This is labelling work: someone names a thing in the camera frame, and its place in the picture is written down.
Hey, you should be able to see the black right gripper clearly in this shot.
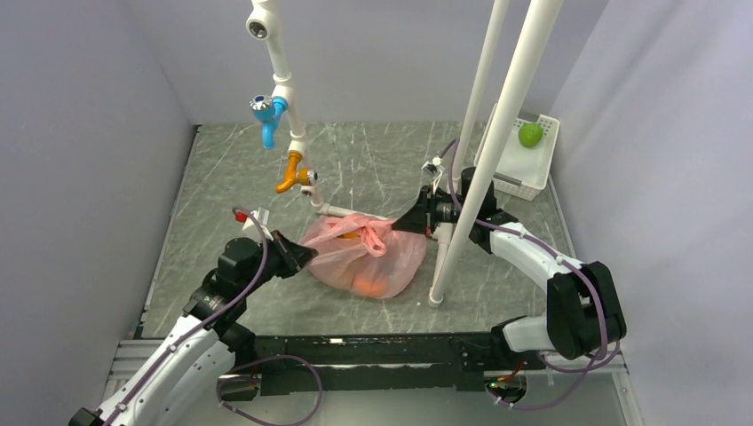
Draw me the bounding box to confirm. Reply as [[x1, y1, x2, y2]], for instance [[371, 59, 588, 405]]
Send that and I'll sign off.
[[392, 185, 472, 236]]

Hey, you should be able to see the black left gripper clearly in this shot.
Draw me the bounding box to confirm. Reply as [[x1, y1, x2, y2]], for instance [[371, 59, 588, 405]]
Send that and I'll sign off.
[[241, 229, 317, 296]]

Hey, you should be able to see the pink plastic bag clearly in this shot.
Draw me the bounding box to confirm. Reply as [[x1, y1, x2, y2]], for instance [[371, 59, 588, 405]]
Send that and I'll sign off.
[[298, 213, 427, 298]]

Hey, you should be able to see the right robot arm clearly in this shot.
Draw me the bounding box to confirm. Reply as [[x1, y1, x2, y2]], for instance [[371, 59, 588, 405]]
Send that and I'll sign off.
[[469, 185, 627, 368]]

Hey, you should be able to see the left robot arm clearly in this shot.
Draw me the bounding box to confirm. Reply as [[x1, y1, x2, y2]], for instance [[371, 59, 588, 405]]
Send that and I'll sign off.
[[69, 231, 318, 425]]

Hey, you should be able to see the orange fake fruit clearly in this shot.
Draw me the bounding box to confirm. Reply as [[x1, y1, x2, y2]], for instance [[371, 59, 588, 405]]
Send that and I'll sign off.
[[351, 274, 391, 299]]

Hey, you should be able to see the green fake lime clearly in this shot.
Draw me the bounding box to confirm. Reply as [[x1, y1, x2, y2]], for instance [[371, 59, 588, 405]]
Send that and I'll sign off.
[[518, 122, 543, 148]]

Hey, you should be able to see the orange faucet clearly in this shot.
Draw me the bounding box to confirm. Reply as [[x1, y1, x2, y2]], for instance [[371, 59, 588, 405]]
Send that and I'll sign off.
[[275, 151, 318, 193]]

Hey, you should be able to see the white plastic basket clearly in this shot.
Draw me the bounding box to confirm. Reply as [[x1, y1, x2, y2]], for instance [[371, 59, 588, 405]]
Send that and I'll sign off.
[[492, 114, 560, 201]]

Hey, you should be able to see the blue faucet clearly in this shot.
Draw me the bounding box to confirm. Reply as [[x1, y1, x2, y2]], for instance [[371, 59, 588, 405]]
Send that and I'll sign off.
[[250, 95, 289, 150]]

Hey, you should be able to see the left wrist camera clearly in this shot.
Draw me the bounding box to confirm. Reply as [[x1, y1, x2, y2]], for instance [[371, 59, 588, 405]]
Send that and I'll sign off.
[[232, 206, 273, 241]]

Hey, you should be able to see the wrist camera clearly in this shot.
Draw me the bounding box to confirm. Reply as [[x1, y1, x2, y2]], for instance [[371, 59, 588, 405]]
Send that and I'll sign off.
[[421, 156, 445, 178], [232, 206, 273, 241]]

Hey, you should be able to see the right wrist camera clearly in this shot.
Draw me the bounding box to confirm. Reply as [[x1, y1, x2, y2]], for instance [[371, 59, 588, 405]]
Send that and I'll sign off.
[[421, 156, 445, 178]]

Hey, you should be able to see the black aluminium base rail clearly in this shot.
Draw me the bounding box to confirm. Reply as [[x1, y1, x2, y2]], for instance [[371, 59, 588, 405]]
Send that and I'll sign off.
[[255, 332, 543, 396]]

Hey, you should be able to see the white PVC pipe frame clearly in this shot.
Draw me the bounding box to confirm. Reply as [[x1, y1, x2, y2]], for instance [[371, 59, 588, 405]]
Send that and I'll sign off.
[[246, 1, 562, 307]]

